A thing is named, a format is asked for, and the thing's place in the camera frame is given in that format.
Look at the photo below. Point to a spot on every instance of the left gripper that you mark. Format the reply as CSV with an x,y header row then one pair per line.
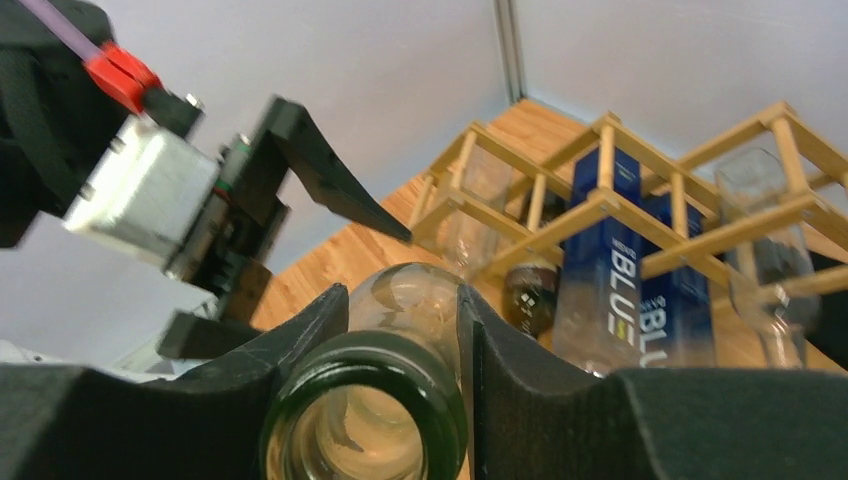
x,y
230,239

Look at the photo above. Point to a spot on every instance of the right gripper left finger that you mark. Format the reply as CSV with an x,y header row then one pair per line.
x,y
74,422

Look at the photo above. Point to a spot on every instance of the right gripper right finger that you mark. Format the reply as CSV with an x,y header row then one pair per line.
x,y
536,416

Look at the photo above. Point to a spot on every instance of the clear bottle pale label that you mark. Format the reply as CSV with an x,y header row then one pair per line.
x,y
382,400

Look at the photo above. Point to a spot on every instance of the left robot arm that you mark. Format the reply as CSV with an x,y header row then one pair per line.
x,y
90,135

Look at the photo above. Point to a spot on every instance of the dark brown wine bottle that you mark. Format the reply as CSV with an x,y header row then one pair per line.
x,y
529,297

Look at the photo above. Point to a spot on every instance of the blue square bottle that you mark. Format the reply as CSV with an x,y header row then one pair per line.
x,y
596,323
675,321

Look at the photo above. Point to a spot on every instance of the small clear bottle lower left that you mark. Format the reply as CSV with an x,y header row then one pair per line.
x,y
467,242

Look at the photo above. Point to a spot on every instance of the clear bottle behind rack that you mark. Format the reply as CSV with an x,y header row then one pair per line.
x,y
751,183

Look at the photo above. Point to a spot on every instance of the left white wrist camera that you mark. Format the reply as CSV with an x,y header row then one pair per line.
x,y
144,194

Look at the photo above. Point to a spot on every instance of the aluminium rail frame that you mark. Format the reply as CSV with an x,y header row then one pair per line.
x,y
511,49

